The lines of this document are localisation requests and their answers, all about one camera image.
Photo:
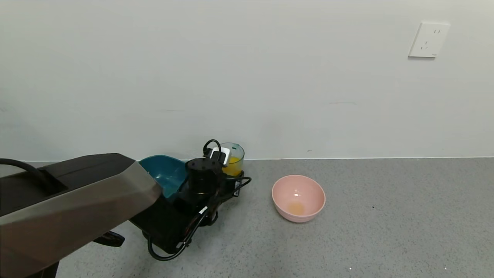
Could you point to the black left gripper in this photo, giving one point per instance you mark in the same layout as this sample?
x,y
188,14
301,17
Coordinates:
x,y
234,183

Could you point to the clear cup with orange liquid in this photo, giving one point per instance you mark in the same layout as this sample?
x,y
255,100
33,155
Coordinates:
x,y
235,164

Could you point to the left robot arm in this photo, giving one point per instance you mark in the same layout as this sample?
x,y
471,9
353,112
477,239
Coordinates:
x,y
77,204

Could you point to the pink bowl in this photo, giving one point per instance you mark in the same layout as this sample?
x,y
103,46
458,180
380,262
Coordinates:
x,y
298,199

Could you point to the teal plastic basin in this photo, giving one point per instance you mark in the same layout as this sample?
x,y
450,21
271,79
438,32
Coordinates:
x,y
166,173

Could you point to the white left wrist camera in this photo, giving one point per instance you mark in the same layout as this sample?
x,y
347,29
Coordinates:
x,y
225,154

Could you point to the white wall socket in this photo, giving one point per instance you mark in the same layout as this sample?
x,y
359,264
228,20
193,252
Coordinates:
x,y
428,39

